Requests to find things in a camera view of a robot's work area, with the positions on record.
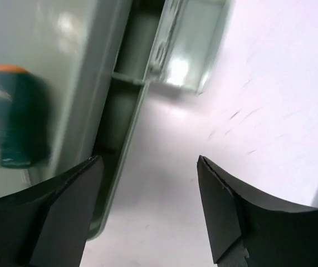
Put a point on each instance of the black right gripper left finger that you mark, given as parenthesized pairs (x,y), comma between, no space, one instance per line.
(47,224)

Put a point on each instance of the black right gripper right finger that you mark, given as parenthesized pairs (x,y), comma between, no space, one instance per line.
(249,227)

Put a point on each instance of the green stubby screwdriver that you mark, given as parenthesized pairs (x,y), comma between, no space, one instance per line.
(24,115)

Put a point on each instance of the green transparent plastic toolbox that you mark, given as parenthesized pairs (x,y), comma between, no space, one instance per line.
(98,59)

